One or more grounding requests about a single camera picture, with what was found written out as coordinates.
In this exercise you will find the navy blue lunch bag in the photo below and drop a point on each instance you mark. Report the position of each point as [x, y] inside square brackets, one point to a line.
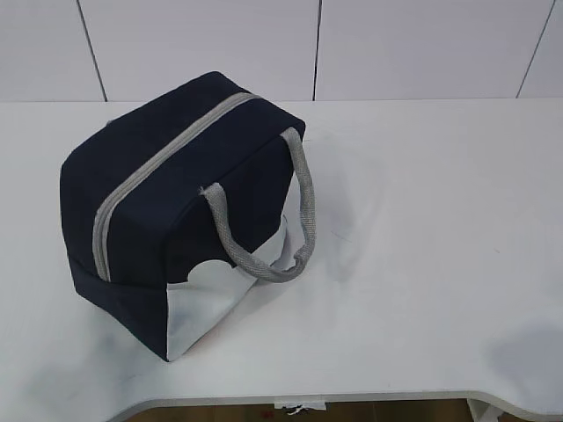
[173, 211]

